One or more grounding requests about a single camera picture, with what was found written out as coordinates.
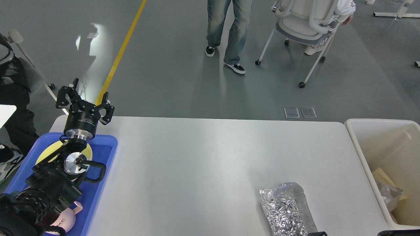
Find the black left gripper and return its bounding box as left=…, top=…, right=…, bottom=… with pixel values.
left=56, top=78, right=115, bottom=140

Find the silver foil bag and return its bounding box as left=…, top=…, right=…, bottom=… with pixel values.
left=259, top=182, right=318, bottom=236
left=375, top=181, right=404, bottom=212

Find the yellow plastic plate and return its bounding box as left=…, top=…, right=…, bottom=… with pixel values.
left=36, top=141, right=93, bottom=181

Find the brown paper bag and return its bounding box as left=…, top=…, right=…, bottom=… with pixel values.
left=372, top=168, right=408, bottom=224

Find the pink HOME mug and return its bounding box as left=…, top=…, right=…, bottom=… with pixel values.
left=50, top=201, right=83, bottom=233

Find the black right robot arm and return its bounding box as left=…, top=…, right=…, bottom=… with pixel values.
left=306, top=229, right=420, bottom=236

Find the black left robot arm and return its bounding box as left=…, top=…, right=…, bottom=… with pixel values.
left=1, top=79, right=115, bottom=236

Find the blue plastic tray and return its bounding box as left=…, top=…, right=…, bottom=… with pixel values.
left=4, top=132, right=117, bottom=236

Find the grey chair at left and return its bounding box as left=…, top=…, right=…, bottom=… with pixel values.
left=5, top=29, right=57, bottom=101

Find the standing person in dark clothes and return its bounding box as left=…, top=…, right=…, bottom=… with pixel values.
left=0, top=33, right=40, bottom=184

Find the white side table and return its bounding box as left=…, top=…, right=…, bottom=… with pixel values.
left=0, top=104, right=17, bottom=128

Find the white plastic bin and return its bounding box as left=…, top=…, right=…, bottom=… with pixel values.
left=345, top=119, right=420, bottom=230

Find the right floor marker plate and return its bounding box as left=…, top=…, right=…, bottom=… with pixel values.
left=301, top=107, right=317, bottom=119

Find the floor marker plate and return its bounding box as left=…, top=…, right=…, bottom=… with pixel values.
left=284, top=107, right=300, bottom=119
left=301, top=107, right=317, bottom=119

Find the left floor marker plate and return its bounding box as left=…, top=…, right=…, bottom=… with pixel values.
left=284, top=107, right=300, bottom=119

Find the walking person in grey trousers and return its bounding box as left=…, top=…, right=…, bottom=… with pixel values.
left=205, top=0, right=253, bottom=75

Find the grey rolling chair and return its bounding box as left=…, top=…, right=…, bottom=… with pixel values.
left=255, top=0, right=348, bottom=88

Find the seated person in white tracksuit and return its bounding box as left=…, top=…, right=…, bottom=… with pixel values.
left=304, top=0, right=356, bottom=55

